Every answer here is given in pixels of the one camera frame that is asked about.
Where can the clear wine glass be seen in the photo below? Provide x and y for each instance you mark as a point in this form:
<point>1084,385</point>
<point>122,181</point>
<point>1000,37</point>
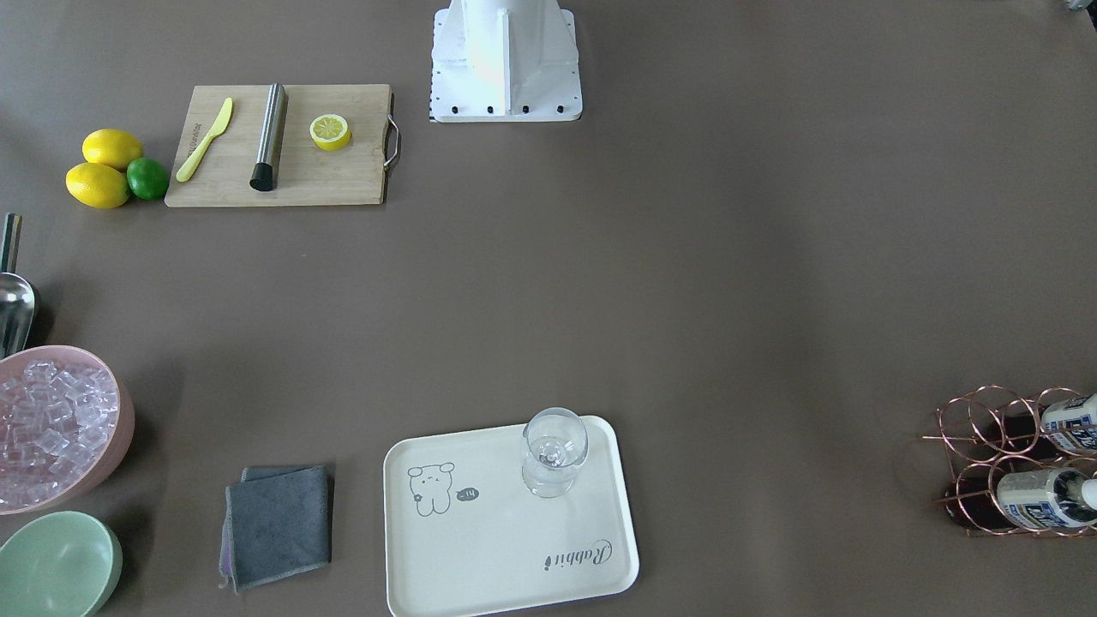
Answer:
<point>555,445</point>

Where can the steel ice scoop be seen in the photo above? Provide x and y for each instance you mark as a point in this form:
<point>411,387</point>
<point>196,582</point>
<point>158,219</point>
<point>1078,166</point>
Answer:
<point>19,299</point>

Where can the pink bowl of ice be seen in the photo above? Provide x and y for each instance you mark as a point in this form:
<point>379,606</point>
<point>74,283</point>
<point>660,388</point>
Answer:
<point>67,423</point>

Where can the steel muddler black tip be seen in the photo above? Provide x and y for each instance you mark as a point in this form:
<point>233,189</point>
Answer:
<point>265,171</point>

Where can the tea bottle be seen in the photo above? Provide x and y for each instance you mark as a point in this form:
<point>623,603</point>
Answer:
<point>1060,498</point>
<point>1045,432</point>

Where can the green lime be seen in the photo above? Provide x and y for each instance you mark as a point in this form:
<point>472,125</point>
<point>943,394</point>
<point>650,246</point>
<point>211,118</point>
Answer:
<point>147,179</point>

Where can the half lemon slice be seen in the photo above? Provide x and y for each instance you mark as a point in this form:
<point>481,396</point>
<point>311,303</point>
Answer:
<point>330,132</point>

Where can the yellow lemon upper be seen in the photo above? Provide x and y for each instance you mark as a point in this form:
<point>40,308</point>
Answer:
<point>115,148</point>

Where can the bamboo cutting board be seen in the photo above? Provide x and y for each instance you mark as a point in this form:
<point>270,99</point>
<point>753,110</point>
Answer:
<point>356,175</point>

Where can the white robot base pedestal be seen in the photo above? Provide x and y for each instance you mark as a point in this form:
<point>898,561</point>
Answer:
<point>505,62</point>

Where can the grey folded cloth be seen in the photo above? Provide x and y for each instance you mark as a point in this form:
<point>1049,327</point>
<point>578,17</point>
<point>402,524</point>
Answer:
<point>278,523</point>

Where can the yellow lemon lower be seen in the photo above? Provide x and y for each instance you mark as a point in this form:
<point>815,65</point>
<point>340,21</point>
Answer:
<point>97,185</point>

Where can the yellow plastic knife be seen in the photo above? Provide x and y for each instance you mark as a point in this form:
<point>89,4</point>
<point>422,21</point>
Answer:
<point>216,129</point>

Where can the cream rabbit tray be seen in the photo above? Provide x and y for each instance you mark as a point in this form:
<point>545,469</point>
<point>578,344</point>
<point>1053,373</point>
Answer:
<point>465,536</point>

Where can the copper wire bottle basket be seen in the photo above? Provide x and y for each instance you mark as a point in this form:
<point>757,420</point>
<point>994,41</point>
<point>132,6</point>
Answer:
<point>959,422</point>

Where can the yellow lemon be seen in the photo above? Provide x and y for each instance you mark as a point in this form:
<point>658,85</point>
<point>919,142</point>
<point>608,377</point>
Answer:
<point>97,185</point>
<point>115,148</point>

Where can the green bowl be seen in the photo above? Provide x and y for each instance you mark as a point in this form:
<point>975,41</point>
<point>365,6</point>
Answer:
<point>60,564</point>

